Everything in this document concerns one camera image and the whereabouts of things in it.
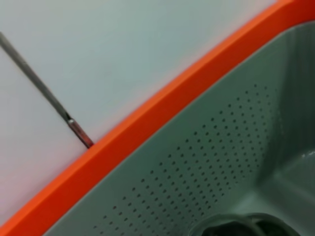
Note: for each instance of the glass teacup black sleeve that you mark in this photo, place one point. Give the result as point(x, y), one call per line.
point(214, 220)

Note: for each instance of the grey perforated plastic storage basket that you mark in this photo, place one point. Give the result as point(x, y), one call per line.
point(197, 159)

